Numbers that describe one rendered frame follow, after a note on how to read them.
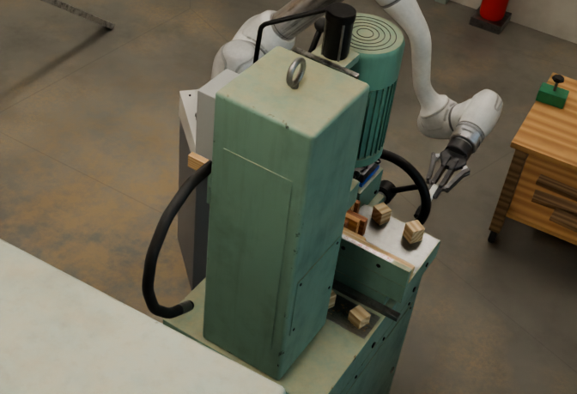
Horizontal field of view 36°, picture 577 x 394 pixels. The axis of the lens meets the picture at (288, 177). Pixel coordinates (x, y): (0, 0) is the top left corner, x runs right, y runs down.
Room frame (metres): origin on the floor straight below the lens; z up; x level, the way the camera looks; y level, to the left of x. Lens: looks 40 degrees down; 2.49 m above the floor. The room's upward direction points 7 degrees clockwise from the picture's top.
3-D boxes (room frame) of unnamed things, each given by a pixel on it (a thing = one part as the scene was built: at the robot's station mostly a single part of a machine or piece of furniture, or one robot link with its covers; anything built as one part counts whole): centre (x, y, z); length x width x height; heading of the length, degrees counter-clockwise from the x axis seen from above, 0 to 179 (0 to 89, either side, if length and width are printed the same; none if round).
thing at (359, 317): (1.48, -0.22, 0.82); 0.04 x 0.04 x 0.03; 45
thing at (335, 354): (1.56, -0.07, 0.76); 0.57 x 0.45 x 0.09; 152
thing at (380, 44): (1.67, -0.12, 1.35); 0.18 x 0.18 x 0.31
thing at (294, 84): (1.41, 0.01, 1.55); 0.06 x 0.02 x 0.07; 152
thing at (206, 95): (1.45, 0.15, 1.40); 0.10 x 0.06 x 0.16; 152
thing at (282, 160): (1.41, 0.01, 1.16); 0.22 x 0.22 x 0.72; 62
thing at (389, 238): (1.79, -0.12, 0.87); 0.61 x 0.30 x 0.06; 62
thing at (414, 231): (1.70, -0.34, 0.92); 0.04 x 0.04 x 0.04; 31
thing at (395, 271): (1.66, -0.05, 0.93); 0.60 x 0.02 x 0.06; 62
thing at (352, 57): (1.54, -0.06, 1.54); 0.08 x 0.08 x 0.17; 62
